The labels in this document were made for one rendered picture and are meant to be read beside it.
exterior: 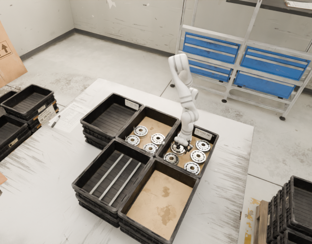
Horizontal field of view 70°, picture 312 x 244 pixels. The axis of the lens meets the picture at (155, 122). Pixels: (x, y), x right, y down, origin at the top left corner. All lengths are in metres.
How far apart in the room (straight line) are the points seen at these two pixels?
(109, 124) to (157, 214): 0.76
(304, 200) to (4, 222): 2.05
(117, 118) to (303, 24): 3.00
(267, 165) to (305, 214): 0.94
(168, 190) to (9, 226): 0.91
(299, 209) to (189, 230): 0.94
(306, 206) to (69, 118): 1.99
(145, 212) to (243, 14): 3.23
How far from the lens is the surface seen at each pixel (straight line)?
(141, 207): 1.32
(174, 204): 1.34
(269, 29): 3.92
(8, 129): 2.60
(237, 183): 1.68
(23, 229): 1.55
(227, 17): 3.90
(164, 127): 1.69
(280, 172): 2.89
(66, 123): 1.97
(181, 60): 1.27
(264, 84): 3.31
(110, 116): 1.78
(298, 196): 2.13
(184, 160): 1.52
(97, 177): 1.43
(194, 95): 1.62
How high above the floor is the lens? 2.03
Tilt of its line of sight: 44 degrees down
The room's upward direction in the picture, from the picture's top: 5 degrees clockwise
